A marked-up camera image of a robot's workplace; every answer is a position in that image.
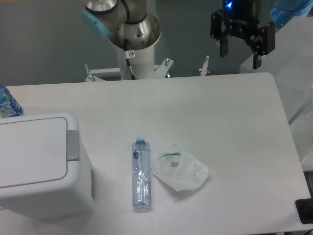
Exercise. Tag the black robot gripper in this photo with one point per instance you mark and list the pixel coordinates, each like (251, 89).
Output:
(241, 19)

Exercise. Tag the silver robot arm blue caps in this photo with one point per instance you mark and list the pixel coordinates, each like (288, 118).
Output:
(129, 26)

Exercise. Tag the grey trash can push button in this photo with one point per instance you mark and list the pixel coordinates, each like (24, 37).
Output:
(73, 145)

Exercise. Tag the white trash can body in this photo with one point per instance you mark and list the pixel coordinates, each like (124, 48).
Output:
(70, 195)

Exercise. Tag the white trash can lid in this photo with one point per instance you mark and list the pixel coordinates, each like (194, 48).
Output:
(32, 151)

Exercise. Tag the blue water jug top right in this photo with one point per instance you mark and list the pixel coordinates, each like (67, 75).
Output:
(283, 11)

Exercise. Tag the crumpled clear plastic bag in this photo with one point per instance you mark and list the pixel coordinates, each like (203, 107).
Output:
(178, 168)

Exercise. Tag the empty clear plastic bottle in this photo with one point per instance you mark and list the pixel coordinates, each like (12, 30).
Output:
(141, 176)

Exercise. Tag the black device at right edge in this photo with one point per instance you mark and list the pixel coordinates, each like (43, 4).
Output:
(305, 210)

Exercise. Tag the labelled water bottle at left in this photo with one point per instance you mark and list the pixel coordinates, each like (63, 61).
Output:
(9, 107)

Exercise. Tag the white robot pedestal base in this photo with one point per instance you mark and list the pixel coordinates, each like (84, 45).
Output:
(133, 64)

